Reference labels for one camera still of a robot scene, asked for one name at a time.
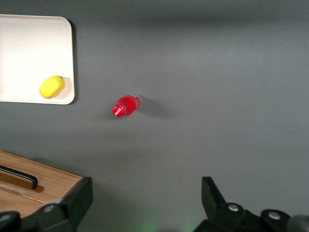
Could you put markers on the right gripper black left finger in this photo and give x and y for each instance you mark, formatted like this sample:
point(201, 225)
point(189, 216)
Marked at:
point(79, 198)

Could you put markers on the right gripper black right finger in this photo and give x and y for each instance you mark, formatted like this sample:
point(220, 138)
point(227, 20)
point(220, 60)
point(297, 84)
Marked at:
point(212, 200)

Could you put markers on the red coke bottle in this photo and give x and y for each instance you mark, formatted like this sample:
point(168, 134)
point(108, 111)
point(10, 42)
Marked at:
point(125, 106)

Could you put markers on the beige plastic tray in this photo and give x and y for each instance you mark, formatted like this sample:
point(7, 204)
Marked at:
point(31, 48)

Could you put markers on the wooden drawer cabinet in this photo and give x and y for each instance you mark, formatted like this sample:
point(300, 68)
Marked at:
point(58, 180)

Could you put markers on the wooden drawer front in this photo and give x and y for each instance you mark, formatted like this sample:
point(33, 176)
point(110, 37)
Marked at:
point(14, 203)
point(54, 184)

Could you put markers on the yellow lemon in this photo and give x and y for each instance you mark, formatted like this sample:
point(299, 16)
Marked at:
point(51, 87)

